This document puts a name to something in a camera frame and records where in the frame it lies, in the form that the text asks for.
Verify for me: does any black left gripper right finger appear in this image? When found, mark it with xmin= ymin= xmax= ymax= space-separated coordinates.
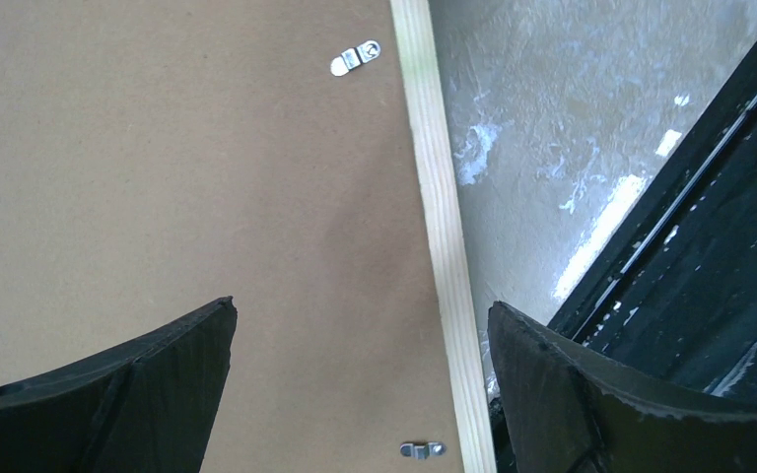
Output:
xmin=488 ymin=302 xmax=757 ymax=472

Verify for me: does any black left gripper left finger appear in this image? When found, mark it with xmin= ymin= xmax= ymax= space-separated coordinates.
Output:
xmin=0 ymin=297 xmax=238 ymax=472

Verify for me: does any green wooden picture frame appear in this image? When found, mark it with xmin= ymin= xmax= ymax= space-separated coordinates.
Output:
xmin=0 ymin=0 xmax=499 ymax=473

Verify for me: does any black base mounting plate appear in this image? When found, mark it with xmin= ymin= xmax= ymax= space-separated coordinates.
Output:
xmin=488 ymin=0 xmax=757 ymax=473

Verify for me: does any metal frame clip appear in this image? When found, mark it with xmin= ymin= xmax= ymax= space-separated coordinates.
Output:
xmin=329 ymin=39 xmax=381 ymax=77
xmin=399 ymin=441 xmax=447 ymax=460

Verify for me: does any brown frame backing board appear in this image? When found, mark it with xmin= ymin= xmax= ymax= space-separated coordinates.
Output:
xmin=0 ymin=0 xmax=466 ymax=473

